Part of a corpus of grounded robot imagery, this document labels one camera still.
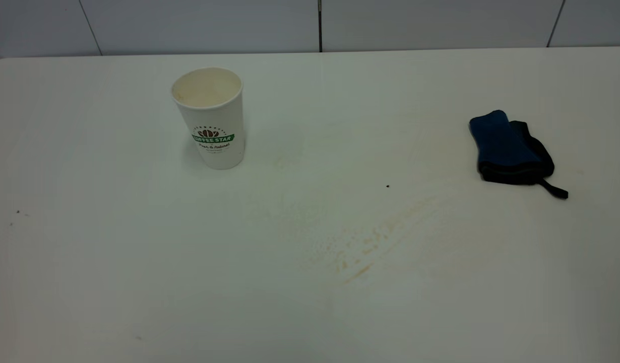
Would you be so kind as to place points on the white paper coffee cup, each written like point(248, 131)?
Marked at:
point(211, 113)

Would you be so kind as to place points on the blue black cleaning cloth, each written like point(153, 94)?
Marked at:
point(506, 148)

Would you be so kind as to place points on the brown coffee spill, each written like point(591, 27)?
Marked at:
point(365, 247)

